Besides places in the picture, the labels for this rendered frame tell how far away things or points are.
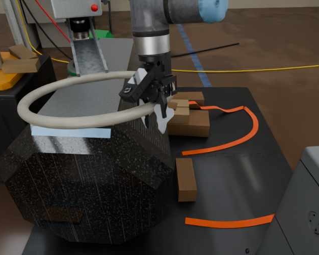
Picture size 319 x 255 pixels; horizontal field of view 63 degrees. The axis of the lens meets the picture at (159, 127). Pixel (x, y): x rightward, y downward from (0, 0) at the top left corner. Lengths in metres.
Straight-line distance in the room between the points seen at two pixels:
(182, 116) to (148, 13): 1.65
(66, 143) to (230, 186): 1.26
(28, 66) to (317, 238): 1.69
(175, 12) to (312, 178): 0.77
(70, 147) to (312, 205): 0.94
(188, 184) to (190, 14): 1.35
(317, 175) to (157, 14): 0.77
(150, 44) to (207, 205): 1.39
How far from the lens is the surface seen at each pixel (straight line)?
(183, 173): 1.85
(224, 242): 1.74
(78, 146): 1.11
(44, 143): 1.17
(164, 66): 0.70
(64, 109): 1.23
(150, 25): 0.64
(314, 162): 1.08
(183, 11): 0.61
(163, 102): 0.67
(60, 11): 1.36
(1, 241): 1.96
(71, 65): 1.55
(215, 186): 1.97
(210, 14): 0.60
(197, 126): 2.28
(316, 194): 1.10
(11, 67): 1.85
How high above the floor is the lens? 1.50
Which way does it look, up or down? 38 degrees down
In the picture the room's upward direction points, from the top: straight up
